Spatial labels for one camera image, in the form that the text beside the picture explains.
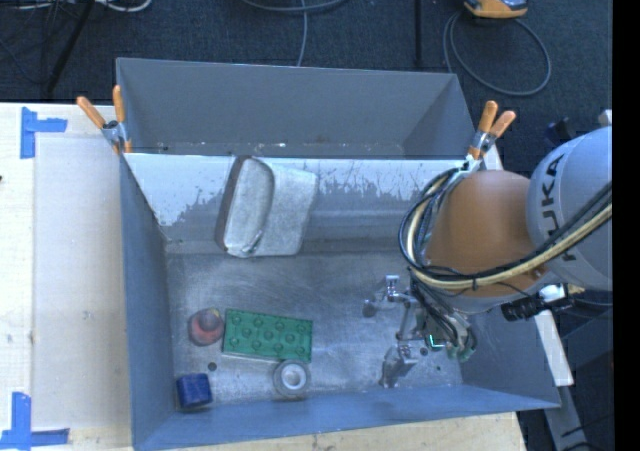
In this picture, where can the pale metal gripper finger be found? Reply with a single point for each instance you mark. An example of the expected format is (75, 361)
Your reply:
(397, 365)
(391, 292)

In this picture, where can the grey metal bin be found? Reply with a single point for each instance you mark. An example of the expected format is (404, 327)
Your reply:
(300, 279)

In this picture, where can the dark green flat block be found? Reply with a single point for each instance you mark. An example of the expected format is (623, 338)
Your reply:
(267, 336)

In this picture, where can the pale grey fabric pouch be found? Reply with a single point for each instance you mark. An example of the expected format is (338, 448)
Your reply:
(265, 211)

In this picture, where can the red and yellow toy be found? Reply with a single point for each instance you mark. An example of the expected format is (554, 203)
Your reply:
(205, 328)

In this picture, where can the blue cylinder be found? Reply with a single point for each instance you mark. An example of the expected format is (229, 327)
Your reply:
(194, 390)

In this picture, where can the black cylinder on white bracket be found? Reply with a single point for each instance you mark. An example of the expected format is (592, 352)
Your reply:
(525, 308)

